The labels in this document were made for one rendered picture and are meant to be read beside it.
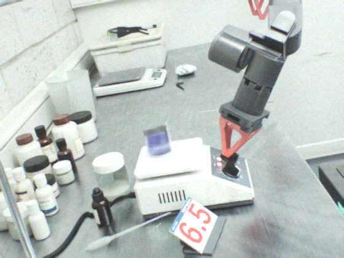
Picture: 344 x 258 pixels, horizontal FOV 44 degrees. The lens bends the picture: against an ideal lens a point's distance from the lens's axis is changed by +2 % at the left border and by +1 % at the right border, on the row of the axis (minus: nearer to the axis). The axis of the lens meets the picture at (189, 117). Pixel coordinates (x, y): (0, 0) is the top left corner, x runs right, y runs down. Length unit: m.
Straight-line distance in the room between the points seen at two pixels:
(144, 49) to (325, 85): 1.04
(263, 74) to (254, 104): 0.05
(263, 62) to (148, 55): 1.10
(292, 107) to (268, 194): 1.60
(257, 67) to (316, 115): 1.69
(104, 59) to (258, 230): 1.26
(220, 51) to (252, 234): 0.31
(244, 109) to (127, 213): 0.28
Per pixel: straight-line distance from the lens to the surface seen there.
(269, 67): 0.72
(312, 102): 2.38
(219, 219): 0.72
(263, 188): 0.79
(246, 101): 0.74
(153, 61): 1.79
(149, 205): 0.75
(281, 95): 2.31
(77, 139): 1.08
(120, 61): 1.80
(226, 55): 0.74
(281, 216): 0.72
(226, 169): 0.75
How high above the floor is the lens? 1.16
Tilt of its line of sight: 20 degrees down
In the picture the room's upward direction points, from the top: 11 degrees counter-clockwise
